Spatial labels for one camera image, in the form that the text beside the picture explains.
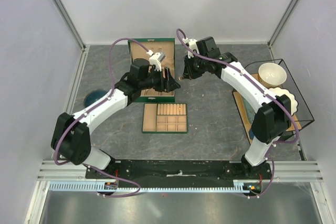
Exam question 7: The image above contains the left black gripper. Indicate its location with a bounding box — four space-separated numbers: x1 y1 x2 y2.
139 66 181 93

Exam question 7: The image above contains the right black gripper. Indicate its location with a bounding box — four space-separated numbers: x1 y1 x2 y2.
182 52 208 80

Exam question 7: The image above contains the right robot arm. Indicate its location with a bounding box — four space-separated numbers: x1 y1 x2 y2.
180 37 292 179

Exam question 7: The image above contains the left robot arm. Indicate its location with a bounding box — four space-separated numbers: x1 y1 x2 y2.
51 59 181 178

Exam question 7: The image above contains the green jewelry box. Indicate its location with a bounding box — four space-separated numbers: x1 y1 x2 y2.
128 38 175 103

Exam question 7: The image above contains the blue ceramic bowl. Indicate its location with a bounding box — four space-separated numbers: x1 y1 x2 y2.
83 89 108 108

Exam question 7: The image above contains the cream round bowl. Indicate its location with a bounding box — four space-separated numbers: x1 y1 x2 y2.
258 62 287 88

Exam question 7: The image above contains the blue mug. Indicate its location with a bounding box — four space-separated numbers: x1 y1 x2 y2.
248 128 254 141

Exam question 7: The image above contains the white scalloped bowl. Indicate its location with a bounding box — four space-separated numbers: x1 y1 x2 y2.
269 87 298 115

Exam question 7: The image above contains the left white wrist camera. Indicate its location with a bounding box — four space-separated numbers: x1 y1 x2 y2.
147 50 165 71

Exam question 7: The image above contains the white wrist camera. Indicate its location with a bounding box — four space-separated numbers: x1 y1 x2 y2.
182 38 199 59
147 50 165 71

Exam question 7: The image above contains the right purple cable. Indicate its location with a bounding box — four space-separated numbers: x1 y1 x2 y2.
175 28 300 200

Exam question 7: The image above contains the purple cable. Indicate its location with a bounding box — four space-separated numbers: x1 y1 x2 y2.
52 38 142 198
175 28 300 200

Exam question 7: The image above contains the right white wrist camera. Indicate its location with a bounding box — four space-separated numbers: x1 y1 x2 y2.
182 38 199 59

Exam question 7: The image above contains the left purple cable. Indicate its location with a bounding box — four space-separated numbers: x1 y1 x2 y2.
52 38 142 198

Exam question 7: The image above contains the slotted cable duct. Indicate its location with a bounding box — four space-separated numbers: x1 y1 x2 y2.
49 180 257 193

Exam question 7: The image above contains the black wire shelf rack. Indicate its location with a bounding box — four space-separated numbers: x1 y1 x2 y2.
232 59 314 143

